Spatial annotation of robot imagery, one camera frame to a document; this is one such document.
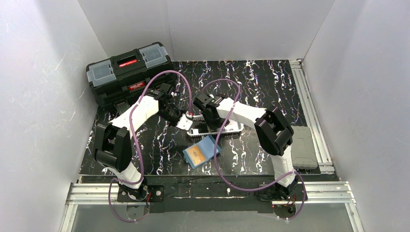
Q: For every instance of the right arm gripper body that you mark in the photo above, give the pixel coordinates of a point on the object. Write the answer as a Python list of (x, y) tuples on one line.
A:
[(209, 118)]

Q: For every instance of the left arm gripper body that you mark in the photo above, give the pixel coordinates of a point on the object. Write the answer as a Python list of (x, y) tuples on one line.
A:
[(174, 115)]

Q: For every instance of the white plastic basket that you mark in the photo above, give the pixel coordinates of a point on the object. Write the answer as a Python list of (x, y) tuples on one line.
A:
[(201, 128)]

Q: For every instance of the blue leather card holder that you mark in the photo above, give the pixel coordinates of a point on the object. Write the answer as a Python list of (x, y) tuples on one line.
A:
[(206, 145)]

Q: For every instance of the orange credit card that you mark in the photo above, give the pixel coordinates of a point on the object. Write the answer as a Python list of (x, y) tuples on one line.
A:
[(195, 155)]

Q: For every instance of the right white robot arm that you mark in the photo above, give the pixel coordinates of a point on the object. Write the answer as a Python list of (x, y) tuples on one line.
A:
[(274, 132)]

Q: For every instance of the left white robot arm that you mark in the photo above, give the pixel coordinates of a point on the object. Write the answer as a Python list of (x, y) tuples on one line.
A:
[(113, 140)]

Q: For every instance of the black red toolbox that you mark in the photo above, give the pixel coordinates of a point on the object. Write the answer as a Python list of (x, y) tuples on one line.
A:
[(117, 82)]

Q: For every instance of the grey flat case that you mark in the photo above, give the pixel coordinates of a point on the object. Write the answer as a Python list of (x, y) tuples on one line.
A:
[(303, 151)]

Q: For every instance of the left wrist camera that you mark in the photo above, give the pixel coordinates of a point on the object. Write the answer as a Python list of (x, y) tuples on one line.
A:
[(184, 123)]

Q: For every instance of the aluminium frame rail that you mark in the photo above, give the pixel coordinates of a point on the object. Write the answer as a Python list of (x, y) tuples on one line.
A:
[(98, 192)]

